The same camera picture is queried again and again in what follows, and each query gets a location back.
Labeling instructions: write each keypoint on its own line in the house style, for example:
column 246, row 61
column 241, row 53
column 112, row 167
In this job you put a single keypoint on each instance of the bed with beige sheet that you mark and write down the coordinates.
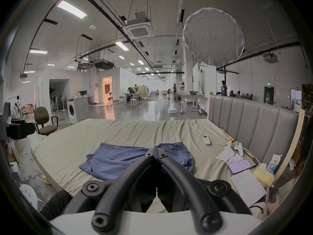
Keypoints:
column 137, row 132

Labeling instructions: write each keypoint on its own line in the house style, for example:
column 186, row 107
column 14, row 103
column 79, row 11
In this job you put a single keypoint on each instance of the white plastic stool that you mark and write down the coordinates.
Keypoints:
column 29, row 196

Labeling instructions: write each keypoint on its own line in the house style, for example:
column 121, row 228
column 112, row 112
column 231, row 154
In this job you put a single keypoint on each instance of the smartphone with lit screen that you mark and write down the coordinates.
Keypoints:
column 240, row 166

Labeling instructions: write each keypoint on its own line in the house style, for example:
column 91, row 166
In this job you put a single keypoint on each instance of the yellow cloth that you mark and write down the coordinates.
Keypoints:
column 264, row 176

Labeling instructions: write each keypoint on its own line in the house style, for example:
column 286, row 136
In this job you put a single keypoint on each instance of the group of standing fans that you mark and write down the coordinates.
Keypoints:
column 58, row 103

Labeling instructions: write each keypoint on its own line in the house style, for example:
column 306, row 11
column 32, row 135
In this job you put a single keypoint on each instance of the white hand controller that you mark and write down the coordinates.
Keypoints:
column 239, row 149
column 229, row 148

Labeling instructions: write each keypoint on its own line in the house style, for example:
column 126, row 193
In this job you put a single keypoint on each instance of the orange and black pen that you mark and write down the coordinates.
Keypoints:
column 251, row 157

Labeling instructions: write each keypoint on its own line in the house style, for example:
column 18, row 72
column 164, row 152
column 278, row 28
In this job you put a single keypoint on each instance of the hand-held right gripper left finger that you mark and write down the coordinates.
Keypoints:
column 127, row 180

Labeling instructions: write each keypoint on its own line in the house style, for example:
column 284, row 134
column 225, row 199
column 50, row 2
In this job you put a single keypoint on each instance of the grey padded headboard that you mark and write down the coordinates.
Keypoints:
column 249, row 121

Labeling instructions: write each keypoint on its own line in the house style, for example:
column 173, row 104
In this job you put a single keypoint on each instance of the group of people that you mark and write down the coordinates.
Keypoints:
column 240, row 95

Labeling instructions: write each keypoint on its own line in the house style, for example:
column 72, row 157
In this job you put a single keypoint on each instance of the person's legs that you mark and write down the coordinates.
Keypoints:
column 55, row 203

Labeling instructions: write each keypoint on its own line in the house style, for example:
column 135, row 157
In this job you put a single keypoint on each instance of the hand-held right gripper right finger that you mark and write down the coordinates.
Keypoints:
column 185, row 182

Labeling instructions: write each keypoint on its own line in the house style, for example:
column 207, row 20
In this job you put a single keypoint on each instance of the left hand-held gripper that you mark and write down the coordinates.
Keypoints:
column 18, row 130

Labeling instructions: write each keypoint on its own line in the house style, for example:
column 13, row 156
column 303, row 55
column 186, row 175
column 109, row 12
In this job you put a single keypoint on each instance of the brown office chair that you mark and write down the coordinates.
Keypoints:
column 42, row 121

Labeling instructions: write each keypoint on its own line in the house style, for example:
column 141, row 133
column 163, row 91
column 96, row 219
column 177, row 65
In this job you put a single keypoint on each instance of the round white softbox lamp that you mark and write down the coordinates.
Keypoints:
column 214, row 37

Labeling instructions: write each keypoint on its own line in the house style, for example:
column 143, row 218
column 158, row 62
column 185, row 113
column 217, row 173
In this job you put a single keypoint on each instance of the white washing machine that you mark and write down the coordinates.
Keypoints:
column 78, row 111

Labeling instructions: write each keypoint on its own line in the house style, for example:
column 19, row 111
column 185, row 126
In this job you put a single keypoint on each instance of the white round stool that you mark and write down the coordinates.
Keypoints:
column 133, row 102

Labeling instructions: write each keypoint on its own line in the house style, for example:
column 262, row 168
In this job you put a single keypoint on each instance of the dark blue shirt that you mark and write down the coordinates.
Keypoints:
column 115, row 159

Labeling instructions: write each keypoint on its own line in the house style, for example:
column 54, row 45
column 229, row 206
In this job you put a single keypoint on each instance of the desk with monitor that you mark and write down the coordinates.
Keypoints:
column 85, row 95

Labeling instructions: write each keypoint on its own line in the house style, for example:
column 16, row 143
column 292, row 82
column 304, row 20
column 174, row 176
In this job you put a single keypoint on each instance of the white remote control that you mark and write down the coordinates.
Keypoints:
column 206, row 140

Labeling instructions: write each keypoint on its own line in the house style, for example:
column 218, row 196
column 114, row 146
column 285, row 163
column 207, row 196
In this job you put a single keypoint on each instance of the white table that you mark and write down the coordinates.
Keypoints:
column 193, row 97

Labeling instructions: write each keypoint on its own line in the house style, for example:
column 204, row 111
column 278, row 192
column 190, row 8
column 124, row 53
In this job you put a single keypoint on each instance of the white paper sheet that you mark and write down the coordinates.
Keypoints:
column 223, row 157

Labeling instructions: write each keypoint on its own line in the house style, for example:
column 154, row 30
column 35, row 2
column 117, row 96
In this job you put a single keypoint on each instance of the small white box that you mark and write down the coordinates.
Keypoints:
column 172, row 111

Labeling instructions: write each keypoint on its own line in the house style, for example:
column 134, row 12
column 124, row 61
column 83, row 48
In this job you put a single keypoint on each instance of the white flat box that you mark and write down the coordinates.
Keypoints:
column 248, row 187

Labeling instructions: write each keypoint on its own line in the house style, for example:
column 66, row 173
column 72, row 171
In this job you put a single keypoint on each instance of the white and blue packet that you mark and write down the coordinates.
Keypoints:
column 274, row 164

